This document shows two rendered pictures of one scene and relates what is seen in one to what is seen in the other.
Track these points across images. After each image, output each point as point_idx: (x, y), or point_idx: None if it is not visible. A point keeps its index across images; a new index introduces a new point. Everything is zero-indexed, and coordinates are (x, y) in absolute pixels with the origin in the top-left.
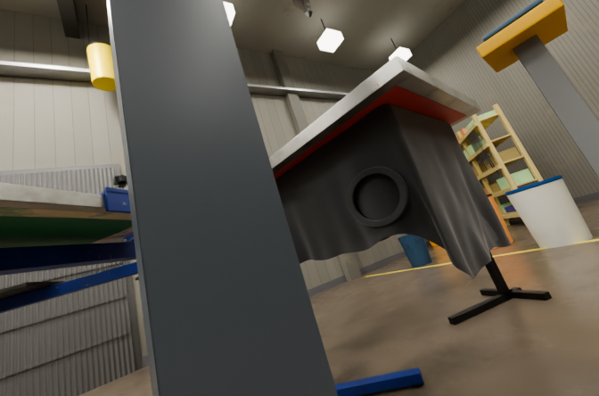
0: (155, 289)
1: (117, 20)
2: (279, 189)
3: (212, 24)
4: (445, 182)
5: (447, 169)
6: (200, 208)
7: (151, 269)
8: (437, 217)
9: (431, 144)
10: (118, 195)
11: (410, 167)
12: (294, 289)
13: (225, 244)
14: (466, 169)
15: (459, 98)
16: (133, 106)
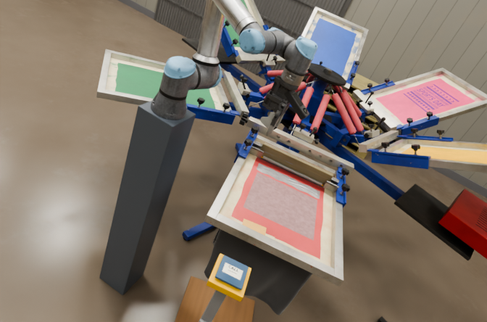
0: (119, 195)
1: (132, 135)
2: None
3: (159, 146)
4: (238, 260)
5: (254, 262)
6: (131, 190)
7: (119, 192)
8: (211, 257)
9: (254, 249)
10: (193, 110)
11: (216, 239)
12: (141, 219)
13: (132, 200)
14: (290, 279)
15: (284, 259)
16: (127, 161)
